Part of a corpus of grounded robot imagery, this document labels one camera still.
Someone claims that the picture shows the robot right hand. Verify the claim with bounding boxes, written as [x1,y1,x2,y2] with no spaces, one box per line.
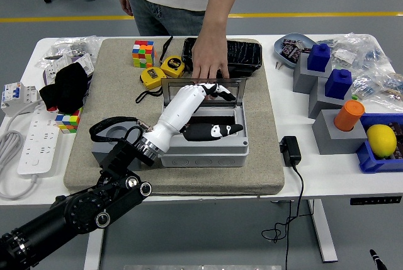
[369,249,385,270]

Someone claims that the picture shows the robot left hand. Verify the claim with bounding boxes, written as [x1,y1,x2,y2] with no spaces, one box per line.
[143,82,244,154]

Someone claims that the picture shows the person's left hand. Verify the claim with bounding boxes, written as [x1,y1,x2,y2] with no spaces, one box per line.
[191,30,231,81]

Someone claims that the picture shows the person's right hand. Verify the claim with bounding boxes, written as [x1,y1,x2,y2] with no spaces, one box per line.
[118,0,135,18]

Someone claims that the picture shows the grey box with clear lid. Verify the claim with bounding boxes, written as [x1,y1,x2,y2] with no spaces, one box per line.
[157,77,250,169]

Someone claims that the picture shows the grey block with round hole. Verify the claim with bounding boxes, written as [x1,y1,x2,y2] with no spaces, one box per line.
[311,109,369,156]
[91,124,144,170]

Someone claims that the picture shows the orange cylinder battery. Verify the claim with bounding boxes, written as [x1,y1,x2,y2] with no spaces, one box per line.
[333,99,366,132]

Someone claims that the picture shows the black plastic tray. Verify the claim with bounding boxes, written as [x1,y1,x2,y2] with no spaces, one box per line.
[181,37,264,77]

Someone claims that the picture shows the large yellow tape measure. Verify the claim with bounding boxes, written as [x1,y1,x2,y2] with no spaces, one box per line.
[159,35,186,79]

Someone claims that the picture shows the small yellow tape measure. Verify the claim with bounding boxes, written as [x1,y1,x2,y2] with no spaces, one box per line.
[135,66,168,104]

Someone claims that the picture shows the multicoloured puzzle cube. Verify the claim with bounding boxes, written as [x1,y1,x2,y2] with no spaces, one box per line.
[55,106,84,134]
[132,40,157,69]

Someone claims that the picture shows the white table leg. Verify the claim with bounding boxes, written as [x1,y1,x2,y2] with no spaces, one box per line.
[307,199,338,264]
[83,206,108,270]

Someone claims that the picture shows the black table control panel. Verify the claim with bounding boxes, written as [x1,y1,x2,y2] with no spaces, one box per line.
[349,196,403,206]

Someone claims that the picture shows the clear bag of parts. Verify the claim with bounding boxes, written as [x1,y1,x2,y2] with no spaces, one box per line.
[351,68,403,113]
[317,32,393,72]
[37,35,103,69]

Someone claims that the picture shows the grey-brown mat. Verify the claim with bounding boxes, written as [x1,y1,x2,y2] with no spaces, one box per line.
[64,37,286,198]

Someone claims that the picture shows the dark snack packets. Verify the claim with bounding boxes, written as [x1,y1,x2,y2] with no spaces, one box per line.
[281,38,312,63]

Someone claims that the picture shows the blue-grey bowl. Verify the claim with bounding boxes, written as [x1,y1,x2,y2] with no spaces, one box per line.
[273,33,319,69]

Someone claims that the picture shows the blue plastic bin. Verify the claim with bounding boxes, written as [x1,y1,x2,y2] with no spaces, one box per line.
[356,113,403,175]

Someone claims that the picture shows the white socket package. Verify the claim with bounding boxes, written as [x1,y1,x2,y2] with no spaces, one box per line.
[42,54,95,85]

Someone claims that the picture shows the black cloth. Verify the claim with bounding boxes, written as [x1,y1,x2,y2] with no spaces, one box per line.
[39,63,92,114]

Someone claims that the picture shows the blue plastic block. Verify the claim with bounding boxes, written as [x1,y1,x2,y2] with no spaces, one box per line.
[307,43,332,72]
[324,68,353,100]

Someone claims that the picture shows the black power adapter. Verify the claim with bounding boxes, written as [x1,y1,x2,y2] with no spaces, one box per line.
[280,135,302,167]

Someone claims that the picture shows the yellow lemon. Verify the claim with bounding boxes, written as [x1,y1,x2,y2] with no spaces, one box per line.
[366,124,397,159]

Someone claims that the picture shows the dark brown packets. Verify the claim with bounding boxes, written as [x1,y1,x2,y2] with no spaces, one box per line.
[389,121,403,160]

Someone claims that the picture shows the white power strip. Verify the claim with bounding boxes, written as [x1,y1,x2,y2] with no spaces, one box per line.
[17,103,60,176]

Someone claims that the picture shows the white circuit breaker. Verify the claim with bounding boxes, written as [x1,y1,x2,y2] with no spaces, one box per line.
[0,81,42,116]

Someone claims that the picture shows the black mount bracket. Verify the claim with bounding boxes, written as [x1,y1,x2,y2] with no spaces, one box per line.
[229,64,253,79]

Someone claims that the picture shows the black adapter cord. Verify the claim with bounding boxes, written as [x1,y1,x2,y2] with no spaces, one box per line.
[261,162,305,270]

